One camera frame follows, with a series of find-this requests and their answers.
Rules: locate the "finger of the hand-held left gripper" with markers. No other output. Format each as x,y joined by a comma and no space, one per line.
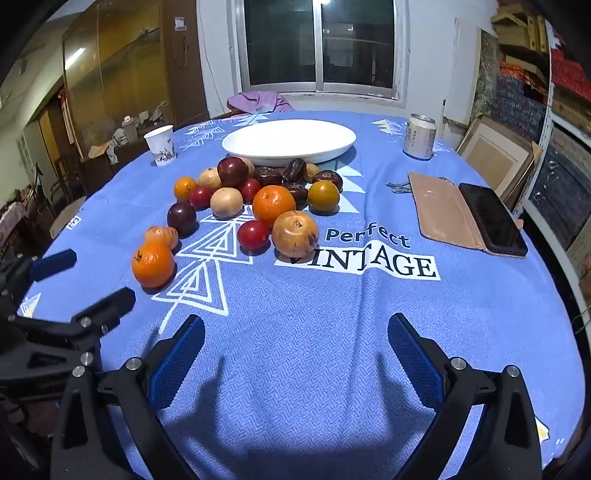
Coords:
51,264
108,304

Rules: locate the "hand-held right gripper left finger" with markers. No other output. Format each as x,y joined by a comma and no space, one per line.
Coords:
178,360

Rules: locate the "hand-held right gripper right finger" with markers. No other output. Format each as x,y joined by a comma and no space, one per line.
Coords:
413,360

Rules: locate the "striped peach-coloured fruit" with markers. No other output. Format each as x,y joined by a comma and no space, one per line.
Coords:
161,234

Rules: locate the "dark purple plum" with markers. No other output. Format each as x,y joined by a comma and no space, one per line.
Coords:
182,218
232,171

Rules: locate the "small orange mandarin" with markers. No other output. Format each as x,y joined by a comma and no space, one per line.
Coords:
185,189

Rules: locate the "red plum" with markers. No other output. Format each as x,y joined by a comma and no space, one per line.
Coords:
201,197
252,235
249,189

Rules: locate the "tan round pear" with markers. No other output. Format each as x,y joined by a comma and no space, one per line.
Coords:
226,202
208,177

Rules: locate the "brown-red apple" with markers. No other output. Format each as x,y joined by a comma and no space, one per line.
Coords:
295,233

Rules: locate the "large orange mandarin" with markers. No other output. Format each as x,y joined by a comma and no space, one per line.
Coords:
274,203

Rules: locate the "yellow-green mandarin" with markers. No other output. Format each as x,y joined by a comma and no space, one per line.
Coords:
323,196

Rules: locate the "dark red fruit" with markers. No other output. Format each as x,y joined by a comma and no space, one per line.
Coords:
328,177

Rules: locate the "dark brown fruit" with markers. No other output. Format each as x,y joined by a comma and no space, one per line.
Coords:
294,169
299,193
268,176

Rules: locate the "small tan fruit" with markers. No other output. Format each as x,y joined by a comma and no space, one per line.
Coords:
312,170

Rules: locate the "white oval plate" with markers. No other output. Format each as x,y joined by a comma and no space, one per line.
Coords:
288,138

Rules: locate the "blue printed tablecloth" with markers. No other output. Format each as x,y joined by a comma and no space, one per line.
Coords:
300,323

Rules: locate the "white paper cup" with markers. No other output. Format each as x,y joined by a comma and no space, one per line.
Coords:
160,145

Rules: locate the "black phone in tan case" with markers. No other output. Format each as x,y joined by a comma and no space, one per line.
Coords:
489,217

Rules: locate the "metal keys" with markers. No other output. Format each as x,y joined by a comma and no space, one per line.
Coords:
397,187

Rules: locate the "wooden glass cabinet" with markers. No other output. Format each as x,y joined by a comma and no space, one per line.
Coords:
115,69

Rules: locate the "silver drink can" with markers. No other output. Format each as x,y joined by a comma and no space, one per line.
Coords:
419,137

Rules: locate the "purple garment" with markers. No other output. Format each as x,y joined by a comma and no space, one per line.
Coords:
258,101

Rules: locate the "white paper note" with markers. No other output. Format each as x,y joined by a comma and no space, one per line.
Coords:
179,23

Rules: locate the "stack of patterned boxes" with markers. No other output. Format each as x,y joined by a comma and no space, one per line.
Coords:
521,97

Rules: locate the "green patterned panel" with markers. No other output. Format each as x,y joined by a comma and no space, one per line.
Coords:
485,78

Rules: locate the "sliding glass window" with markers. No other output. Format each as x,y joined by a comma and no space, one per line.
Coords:
281,41

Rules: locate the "wooden picture frame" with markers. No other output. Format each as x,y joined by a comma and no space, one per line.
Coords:
491,154

